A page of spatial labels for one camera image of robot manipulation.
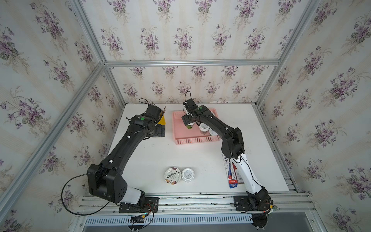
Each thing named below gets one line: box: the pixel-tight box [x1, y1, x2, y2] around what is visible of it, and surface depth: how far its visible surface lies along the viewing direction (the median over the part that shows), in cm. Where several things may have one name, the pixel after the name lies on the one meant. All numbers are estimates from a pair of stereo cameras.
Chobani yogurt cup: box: [164, 167, 182, 186], surface depth 80 cm
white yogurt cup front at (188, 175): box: [181, 168, 196, 183], surface depth 78 cm
